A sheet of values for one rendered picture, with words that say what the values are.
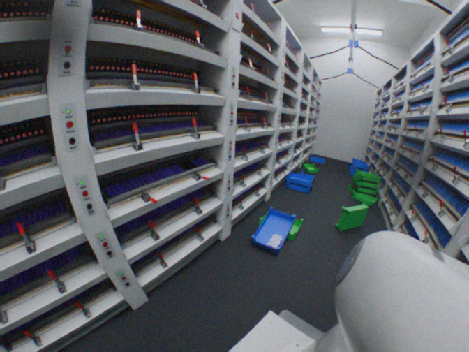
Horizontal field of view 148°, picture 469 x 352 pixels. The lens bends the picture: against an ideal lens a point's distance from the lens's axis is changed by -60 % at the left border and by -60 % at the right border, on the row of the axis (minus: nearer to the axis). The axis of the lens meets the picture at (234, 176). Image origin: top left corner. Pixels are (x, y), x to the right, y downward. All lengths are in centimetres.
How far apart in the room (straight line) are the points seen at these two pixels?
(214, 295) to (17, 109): 102
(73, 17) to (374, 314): 71
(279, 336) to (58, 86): 85
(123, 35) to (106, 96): 19
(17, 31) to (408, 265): 72
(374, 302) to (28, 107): 64
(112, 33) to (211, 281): 112
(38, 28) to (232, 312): 119
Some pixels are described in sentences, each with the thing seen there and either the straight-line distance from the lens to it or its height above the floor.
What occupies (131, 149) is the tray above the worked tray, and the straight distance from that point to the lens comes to 60.
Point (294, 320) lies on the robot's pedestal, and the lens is 62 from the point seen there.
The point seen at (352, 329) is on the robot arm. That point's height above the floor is 70.
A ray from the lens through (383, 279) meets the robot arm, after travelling 16.
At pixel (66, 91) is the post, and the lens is 53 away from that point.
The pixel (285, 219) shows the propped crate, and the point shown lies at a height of 10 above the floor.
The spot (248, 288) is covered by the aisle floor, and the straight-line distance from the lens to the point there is 97.
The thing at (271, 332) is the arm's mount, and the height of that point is 32.
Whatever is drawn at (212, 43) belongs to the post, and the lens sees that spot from 100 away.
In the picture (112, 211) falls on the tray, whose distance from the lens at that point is 64.
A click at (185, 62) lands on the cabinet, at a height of 110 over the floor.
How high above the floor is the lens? 84
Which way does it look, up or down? 22 degrees down
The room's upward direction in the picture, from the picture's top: 3 degrees clockwise
